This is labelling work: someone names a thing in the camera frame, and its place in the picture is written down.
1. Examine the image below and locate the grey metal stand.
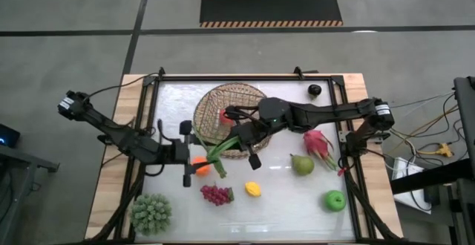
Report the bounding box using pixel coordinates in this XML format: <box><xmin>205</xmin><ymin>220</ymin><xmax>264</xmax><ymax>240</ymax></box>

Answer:
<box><xmin>0</xmin><ymin>144</ymin><xmax>60</xmax><ymax>245</ymax></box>

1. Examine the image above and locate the dark grey panel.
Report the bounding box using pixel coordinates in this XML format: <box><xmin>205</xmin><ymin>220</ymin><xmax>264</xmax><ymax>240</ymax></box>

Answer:
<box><xmin>453</xmin><ymin>76</ymin><xmax>475</xmax><ymax>172</ymax></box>

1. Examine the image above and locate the black table beam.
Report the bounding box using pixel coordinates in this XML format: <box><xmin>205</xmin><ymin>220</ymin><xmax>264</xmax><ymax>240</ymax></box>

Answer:
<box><xmin>389</xmin><ymin>157</ymin><xmax>475</xmax><ymax>196</ymax></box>

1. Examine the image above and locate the white power box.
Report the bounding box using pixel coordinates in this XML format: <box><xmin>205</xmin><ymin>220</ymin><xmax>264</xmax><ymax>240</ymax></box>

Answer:
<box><xmin>392</xmin><ymin>157</ymin><xmax>424</xmax><ymax>181</ymax></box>

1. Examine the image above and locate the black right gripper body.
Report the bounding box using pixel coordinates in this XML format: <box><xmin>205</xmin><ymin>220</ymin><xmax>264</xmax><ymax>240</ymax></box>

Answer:
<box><xmin>232</xmin><ymin>120</ymin><xmax>269</xmax><ymax>171</ymax></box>

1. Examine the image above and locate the green onion bunch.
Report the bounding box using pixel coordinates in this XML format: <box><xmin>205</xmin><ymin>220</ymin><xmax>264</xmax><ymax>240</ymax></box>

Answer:
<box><xmin>192</xmin><ymin>124</ymin><xmax>244</xmax><ymax>179</ymax></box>

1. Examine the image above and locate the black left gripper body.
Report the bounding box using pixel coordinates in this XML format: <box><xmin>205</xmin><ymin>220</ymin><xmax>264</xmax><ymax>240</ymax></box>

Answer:
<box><xmin>163</xmin><ymin>120</ymin><xmax>196</xmax><ymax>188</ymax></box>

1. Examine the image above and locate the woven wicker basket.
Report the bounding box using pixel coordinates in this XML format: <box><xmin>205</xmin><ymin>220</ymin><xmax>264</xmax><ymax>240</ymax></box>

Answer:
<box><xmin>192</xmin><ymin>82</ymin><xmax>274</xmax><ymax>160</ymax></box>

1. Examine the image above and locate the red grape bunch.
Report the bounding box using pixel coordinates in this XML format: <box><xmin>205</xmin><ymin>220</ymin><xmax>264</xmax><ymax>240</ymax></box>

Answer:
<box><xmin>200</xmin><ymin>184</ymin><xmax>235</xmax><ymax>207</ymax></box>

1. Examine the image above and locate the dark purple plum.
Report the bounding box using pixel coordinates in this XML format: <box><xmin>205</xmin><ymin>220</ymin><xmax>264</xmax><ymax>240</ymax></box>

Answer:
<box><xmin>307</xmin><ymin>83</ymin><xmax>323</xmax><ymax>98</ymax></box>

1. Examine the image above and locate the yellow lemon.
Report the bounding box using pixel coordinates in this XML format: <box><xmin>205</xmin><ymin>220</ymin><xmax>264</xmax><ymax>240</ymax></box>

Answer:
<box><xmin>244</xmin><ymin>181</ymin><xmax>262</xmax><ymax>198</ymax></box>

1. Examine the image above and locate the pink dragon fruit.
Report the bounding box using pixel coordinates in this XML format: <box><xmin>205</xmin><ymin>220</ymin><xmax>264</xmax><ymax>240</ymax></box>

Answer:
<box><xmin>302</xmin><ymin>128</ymin><xmax>339</xmax><ymax>172</ymax></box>

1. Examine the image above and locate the yellow cable splitter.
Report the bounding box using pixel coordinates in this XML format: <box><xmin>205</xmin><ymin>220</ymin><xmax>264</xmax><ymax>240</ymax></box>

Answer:
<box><xmin>419</xmin><ymin>143</ymin><xmax>453</xmax><ymax>159</ymax></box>

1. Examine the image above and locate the red pepper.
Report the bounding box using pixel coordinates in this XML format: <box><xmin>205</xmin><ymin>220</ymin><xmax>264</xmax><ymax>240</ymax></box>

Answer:
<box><xmin>219</xmin><ymin>108</ymin><xmax>235</xmax><ymax>127</ymax></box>

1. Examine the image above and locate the black aluminium table frame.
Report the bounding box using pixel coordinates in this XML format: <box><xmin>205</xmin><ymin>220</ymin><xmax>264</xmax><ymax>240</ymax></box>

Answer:
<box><xmin>88</xmin><ymin>66</ymin><xmax>400</xmax><ymax>244</ymax></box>

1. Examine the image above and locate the green pear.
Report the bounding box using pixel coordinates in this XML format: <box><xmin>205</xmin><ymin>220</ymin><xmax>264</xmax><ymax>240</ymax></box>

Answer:
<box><xmin>290</xmin><ymin>154</ymin><xmax>315</xmax><ymax>177</ymax></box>

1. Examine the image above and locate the black box with blue light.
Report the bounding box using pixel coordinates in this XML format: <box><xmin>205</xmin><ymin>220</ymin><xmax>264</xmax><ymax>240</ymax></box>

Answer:
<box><xmin>0</xmin><ymin>123</ymin><xmax>22</xmax><ymax>149</ymax></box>

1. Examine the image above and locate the black hazard-striped floor mat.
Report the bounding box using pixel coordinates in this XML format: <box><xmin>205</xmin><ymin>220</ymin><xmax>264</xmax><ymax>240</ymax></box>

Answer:
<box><xmin>199</xmin><ymin>0</ymin><xmax>344</xmax><ymax>29</ymax></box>

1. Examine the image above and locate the wooden table board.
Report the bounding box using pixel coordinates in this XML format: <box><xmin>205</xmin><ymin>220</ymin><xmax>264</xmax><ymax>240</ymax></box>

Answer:
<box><xmin>84</xmin><ymin>73</ymin><xmax>404</xmax><ymax>241</ymax></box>

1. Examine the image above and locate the black looped camera cable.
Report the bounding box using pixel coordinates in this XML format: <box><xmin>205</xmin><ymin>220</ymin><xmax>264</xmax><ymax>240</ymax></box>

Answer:
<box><xmin>143</xmin><ymin>117</ymin><xmax>167</xmax><ymax>177</ymax></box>
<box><xmin>225</xmin><ymin>105</ymin><xmax>263</xmax><ymax>129</ymax></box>

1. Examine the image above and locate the grey metal bracket plate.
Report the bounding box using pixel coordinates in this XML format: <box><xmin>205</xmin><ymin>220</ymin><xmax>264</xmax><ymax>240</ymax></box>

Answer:
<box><xmin>336</xmin><ymin>128</ymin><xmax>353</xmax><ymax>145</ymax></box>

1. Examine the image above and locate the bright green apple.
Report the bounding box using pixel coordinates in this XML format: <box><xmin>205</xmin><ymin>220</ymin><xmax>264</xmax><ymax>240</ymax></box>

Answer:
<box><xmin>324</xmin><ymin>189</ymin><xmax>347</xmax><ymax>213</ymax></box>

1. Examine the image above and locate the pale green succulent plant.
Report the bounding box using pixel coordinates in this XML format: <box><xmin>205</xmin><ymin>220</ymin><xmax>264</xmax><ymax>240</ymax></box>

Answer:
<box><xmin>128</xmin><ymin>192</ymin><xmax>174</xmax><ymax>238</ymax></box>

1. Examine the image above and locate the orange mandarin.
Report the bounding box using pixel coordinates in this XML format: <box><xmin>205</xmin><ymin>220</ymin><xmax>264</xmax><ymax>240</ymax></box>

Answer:
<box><xmin>191</xmin><ymin>155</ymin><xmax>212</xmax><ymax>177</ymax></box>

